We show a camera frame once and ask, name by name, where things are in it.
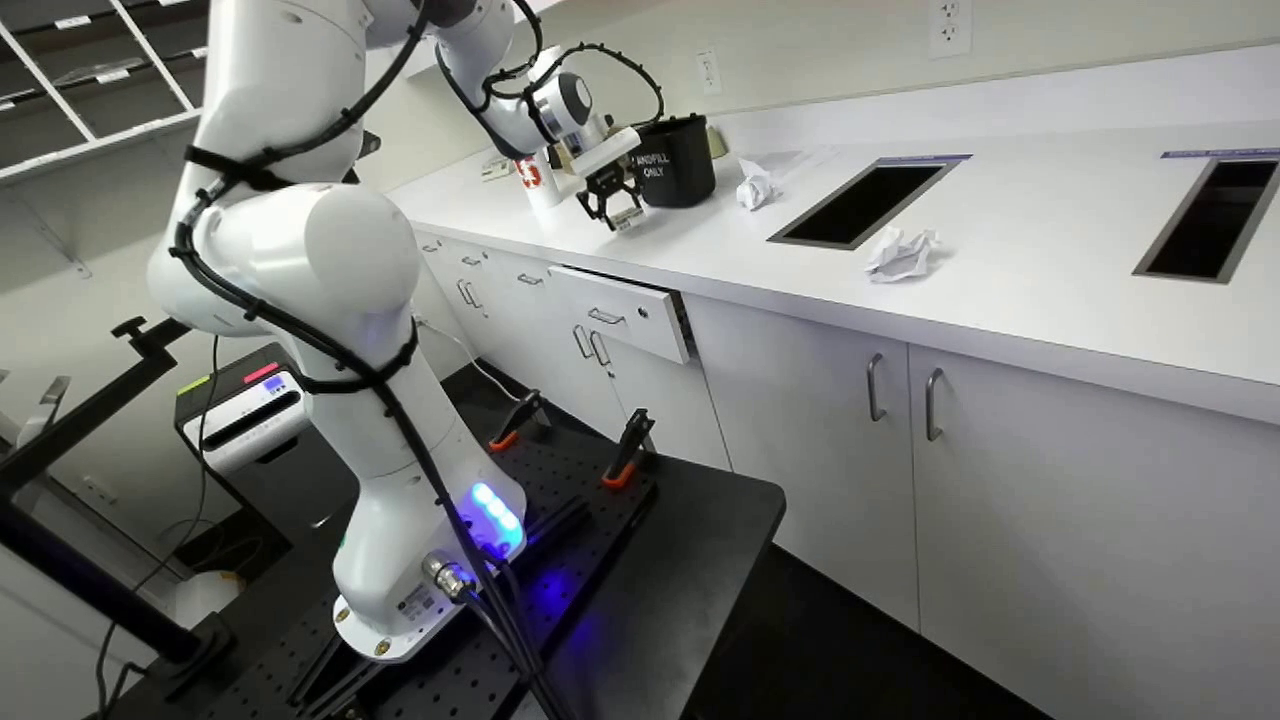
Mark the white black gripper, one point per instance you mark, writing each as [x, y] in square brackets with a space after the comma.
[603, 149]

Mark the small clear plastic case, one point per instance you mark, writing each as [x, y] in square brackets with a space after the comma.
[626, 217]

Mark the black plastic bin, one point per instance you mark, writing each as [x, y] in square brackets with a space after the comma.
[681, 161]

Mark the white open drawer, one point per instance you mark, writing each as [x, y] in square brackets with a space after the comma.
[626, 313]

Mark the crumpled white paper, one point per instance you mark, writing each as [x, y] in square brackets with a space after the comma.
[753, 191]

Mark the black orange clamp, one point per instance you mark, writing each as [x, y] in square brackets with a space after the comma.
[626, 451]
[517, 420]

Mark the crumpled white cloth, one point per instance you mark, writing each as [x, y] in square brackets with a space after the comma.
[907, 254]

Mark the black perforated robot table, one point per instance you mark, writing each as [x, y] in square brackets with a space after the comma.
[692, 535]

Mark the white black control box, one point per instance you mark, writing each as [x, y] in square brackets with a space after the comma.
[250, 408]

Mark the white counter cabinet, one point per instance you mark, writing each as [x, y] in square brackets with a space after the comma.
[1067, 505]

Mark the white round floor object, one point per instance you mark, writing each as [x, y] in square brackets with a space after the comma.
[200, 592]

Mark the black camera on stand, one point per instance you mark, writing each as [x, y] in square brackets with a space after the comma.
[368, 146]

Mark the white wall outlet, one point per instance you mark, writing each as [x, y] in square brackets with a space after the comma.
[951, 24]

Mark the white wall shelf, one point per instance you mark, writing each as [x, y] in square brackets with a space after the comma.
[81, 81]

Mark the black metal stand frame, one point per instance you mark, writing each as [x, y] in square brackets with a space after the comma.
[81, 415]

